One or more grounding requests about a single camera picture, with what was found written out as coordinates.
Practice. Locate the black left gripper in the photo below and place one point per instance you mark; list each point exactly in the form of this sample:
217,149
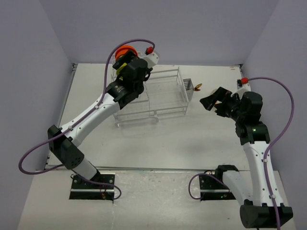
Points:
126,58

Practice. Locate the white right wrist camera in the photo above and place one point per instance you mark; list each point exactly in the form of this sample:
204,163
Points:
243,86

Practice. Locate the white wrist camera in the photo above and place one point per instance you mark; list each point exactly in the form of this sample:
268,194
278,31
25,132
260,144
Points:
150,57
243,86

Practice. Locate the white wire dish rack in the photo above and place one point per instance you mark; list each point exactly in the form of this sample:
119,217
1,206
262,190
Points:
164,95

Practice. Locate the lime green bowl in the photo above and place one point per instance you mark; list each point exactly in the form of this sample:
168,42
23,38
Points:
120,68

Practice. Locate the orange bowl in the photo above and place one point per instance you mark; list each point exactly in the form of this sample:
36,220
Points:
121,52

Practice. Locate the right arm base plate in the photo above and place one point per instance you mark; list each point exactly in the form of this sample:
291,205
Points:
210,189

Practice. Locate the red bowl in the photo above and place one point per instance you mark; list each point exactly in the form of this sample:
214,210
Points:
125,46

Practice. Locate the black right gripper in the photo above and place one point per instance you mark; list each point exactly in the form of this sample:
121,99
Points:
220,94

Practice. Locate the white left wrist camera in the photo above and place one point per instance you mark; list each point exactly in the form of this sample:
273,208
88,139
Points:
150,57

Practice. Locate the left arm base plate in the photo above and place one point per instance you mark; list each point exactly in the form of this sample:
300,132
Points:
82,190

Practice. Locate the gold utensil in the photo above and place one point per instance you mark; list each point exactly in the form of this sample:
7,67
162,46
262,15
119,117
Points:
197,87

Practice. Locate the grey cutlery holder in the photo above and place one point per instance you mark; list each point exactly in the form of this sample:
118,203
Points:
189,88

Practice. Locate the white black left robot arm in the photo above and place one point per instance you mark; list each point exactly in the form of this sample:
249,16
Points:
66,139

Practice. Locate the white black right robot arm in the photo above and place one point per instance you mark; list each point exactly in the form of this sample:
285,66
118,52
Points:
261,207

